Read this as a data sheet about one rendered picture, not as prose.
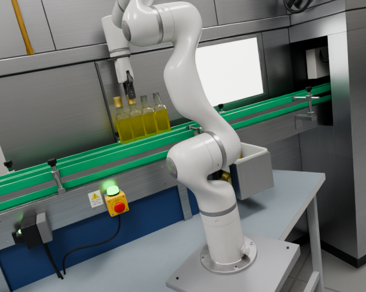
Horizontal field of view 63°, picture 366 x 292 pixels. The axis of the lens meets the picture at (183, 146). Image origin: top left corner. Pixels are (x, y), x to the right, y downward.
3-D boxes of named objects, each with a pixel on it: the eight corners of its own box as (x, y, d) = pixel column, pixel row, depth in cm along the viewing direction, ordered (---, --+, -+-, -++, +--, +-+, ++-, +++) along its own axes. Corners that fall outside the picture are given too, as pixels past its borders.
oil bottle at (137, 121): (148, 152, 139) (137, 108, 133) (152, 154, 134) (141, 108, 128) (136, 156, 136) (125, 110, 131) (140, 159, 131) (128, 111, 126)
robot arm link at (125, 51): (107, 53, 126) (109, 60, 127) (111, 50, 118) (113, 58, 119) (126, 50, 129) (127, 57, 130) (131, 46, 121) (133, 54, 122)
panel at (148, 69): (262, 94, 176) (255, 35, 168) (265, 94, 174) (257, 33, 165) (114, 135, 143) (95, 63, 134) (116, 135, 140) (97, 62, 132)
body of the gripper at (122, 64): (109, 58, 127) (116, 84, 130) (114, 55, 118) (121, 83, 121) (125, 55, 130) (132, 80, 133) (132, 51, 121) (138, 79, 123)
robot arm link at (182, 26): (189, 177, 92) (230, 159, 99) (208, 180, 82) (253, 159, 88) (135, 17, 87) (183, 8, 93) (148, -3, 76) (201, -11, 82)
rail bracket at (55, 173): (68, 190, 110) (57, 157, 107) (69, 197, 104) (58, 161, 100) (56, 194, 109) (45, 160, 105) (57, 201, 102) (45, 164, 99)
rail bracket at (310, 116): (299, 126, 167) (295, 86, 161) (325, 129, 152) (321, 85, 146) (293, 128, 165) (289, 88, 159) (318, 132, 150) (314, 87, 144)
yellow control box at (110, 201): (125, 205, 119) (120, 188, 117) (130, 211, 112) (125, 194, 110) (108, 211, 116) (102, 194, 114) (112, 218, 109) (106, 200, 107)
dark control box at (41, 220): (52, 232, 108) (45, 211, 106) (53, 241, 101) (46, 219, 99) (28, 241, 105) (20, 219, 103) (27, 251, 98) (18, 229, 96)
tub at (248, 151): (240, 158, 144) (238, 141, 142) (273, 168, 124) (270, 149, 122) (210, 169, 138) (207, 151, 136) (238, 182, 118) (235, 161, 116)
